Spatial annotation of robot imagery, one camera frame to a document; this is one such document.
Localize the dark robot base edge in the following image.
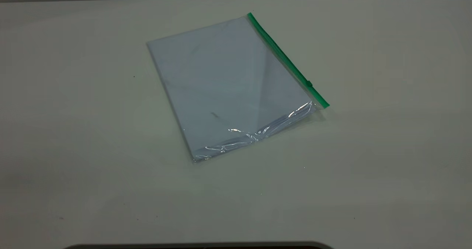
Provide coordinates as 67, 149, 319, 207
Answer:
63, 241, 334, 249

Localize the clear zip bag green zipper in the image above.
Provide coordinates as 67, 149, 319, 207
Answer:
146, 12, 330, 163

